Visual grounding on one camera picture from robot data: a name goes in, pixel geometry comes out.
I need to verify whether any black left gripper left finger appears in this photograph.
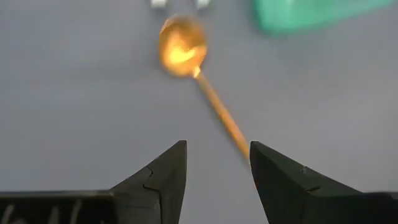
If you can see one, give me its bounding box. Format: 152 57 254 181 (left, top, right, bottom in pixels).
110 139 188 224

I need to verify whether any teal plastic bin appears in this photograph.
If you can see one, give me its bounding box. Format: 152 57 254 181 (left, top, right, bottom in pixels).
253 0 394 34

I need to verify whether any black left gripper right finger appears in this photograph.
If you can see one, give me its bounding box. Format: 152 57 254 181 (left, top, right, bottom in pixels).
249 140 363 224

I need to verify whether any gold spoon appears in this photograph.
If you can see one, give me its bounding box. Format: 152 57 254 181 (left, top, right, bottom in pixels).
157 12 252 164

